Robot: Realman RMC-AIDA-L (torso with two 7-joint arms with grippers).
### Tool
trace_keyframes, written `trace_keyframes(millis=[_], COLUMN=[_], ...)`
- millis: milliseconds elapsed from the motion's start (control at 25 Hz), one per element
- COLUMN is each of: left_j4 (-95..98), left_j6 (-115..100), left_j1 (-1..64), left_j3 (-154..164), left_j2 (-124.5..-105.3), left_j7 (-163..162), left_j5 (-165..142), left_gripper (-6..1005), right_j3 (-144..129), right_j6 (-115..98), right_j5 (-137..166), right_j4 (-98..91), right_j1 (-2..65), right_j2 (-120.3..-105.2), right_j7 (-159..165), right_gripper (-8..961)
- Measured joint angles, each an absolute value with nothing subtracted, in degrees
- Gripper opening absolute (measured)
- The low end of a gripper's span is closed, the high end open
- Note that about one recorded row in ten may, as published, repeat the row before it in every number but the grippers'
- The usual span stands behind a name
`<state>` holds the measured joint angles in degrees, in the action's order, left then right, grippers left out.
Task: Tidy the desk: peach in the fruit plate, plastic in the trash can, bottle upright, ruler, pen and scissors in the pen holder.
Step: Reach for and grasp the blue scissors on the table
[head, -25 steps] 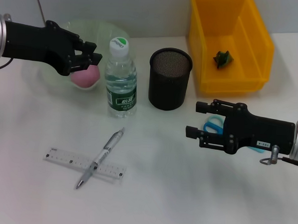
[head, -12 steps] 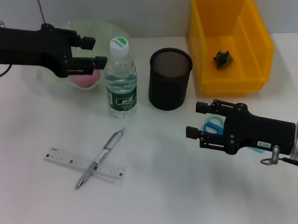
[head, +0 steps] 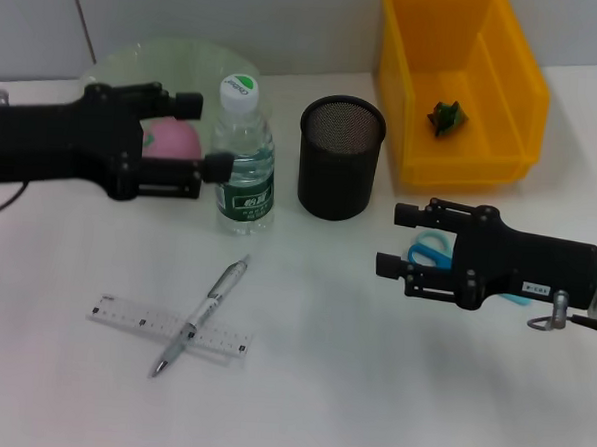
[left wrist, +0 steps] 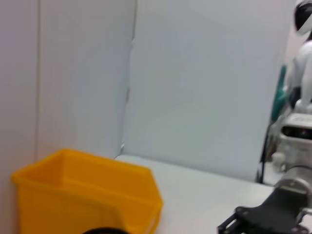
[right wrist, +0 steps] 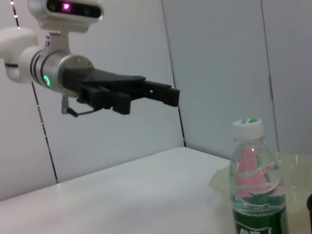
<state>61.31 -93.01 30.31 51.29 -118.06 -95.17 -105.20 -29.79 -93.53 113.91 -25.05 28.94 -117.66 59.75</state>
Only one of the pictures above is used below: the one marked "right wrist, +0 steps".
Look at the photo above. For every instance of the translucent green fruit plate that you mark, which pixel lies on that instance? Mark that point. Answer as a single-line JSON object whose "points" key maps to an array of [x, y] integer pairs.
{"points": [[292, 170]]}

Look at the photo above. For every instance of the black mesh pen holder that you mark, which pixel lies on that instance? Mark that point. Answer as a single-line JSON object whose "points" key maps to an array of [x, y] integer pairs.
{"points": [[309, 209]]}

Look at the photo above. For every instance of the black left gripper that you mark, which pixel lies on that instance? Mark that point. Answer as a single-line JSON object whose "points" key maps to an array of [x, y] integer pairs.
{"points": [[109, 81]]}

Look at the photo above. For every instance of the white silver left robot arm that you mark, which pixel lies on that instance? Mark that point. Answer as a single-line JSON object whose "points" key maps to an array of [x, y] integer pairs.
{"points": [[22, 53]]}

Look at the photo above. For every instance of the clear green-label water bottle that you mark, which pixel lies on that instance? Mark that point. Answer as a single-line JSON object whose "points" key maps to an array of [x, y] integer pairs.
{"points": [[258, 214]]}

